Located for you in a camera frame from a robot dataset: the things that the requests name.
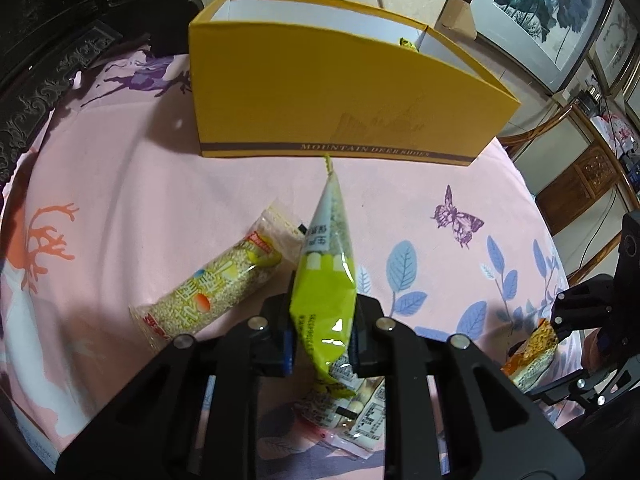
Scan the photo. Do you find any sesame bar clear packet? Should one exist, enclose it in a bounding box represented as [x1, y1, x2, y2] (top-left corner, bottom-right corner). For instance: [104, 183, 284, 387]
[130, 202, 306, 352]

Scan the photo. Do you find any cardboard frame corner protector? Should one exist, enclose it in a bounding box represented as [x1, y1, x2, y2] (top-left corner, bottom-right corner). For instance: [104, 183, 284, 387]
[436, 0, 477, 41]

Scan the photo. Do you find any dark carved wooden cabinet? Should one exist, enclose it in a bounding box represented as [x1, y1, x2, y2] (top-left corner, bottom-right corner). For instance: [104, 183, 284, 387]
[1, 0, 204, 184]

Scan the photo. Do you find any brown bread snack packet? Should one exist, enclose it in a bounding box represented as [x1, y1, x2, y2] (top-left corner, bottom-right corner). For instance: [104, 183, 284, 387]
[501, 318, 559, 392]

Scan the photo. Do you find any yellow cardboard shoe box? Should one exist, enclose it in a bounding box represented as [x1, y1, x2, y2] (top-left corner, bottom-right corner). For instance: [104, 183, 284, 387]
[189, 0, 520, 166]

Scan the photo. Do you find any clear egg ball snack bag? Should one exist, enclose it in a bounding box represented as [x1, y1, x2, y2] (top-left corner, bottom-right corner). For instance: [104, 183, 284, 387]
[297, 377, 386, 460]

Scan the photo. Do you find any framed lotus ink painting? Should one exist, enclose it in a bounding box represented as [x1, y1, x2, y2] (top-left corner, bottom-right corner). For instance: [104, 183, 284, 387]
[462, 0, 612, 93]

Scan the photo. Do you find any yellow green snack bar packet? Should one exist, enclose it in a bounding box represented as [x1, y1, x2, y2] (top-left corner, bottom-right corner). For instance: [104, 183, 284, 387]
[290, 156, 357, 398]

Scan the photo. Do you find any wooden armchair grey cushion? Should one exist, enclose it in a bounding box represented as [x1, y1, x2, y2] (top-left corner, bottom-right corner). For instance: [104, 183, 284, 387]
[499, 101, 639, 285]

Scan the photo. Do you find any pink floral tablecloth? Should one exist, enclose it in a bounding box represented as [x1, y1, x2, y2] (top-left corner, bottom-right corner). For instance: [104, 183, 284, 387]
[1, 50, 585, 479]

